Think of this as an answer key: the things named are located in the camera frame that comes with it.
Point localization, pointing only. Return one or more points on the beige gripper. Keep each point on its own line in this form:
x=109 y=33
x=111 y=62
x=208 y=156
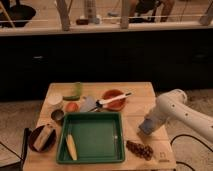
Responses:
x=156 y=119

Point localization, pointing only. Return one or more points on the blue sponge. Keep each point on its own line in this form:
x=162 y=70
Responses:
x=146 y=128

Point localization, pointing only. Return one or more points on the green plastic tray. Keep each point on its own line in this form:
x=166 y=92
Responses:
x=98 y=137

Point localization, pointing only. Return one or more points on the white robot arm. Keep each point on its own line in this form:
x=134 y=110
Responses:
x=173 y=104

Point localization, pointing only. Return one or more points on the orange red bowl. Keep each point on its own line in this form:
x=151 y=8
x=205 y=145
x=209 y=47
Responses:
x=116 y=105

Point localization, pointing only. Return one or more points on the grey metal scraper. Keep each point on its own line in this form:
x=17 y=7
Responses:
x=89 y=104

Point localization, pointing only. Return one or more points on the red tomato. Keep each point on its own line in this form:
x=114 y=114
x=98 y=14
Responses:
x=71 y=107

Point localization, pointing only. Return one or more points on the yellow corn cob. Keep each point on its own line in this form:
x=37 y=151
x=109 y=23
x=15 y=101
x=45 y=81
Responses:
x=71 y=146

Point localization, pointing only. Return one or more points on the small metal cup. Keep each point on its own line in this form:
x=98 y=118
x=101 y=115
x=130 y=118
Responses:
x=57 y=115

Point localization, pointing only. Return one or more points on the white paper cup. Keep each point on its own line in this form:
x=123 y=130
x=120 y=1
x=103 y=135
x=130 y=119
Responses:
x=55 y=100

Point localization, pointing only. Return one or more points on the sandwich slice on plate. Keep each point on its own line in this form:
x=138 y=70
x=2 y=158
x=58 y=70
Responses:
x=43 y=137

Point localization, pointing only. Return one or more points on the dark brown round plate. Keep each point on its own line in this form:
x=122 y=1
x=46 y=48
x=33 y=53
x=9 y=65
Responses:
x=48 y=145

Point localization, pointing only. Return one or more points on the black round stool base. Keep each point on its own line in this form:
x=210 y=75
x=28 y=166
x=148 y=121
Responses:
x=19 y=14

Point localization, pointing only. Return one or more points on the white handled kitchen tool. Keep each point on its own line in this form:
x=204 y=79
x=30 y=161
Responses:
x=106 y=102

